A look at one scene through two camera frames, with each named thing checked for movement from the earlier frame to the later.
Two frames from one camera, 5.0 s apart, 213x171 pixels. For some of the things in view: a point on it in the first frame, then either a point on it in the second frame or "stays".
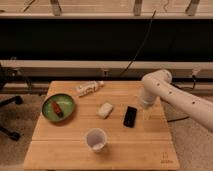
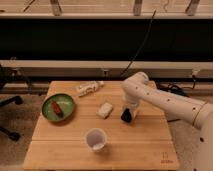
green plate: [64, 102] stays
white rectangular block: [104, 110] stays
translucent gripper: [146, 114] to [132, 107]
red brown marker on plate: [57, 109] stays
